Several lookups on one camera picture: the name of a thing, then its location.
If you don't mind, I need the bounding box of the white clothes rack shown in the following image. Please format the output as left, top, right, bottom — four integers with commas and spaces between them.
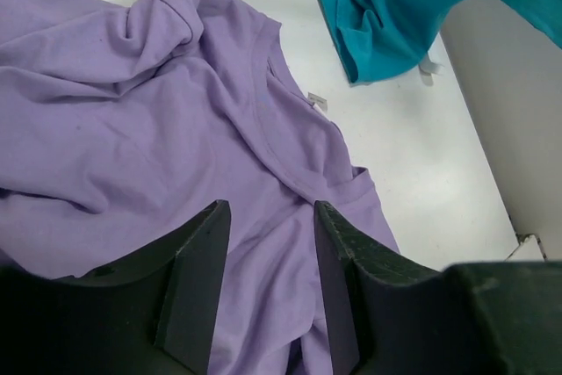
418, 53, 444, 86

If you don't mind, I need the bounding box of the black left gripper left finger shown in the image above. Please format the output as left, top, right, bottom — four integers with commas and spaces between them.
1, 200, 230, 374

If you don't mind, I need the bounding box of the purple t-shirt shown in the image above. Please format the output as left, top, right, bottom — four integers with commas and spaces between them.
1, 0, 396, 374

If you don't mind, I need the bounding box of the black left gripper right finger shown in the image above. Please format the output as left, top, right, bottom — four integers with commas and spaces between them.
314, 201, 479, 374

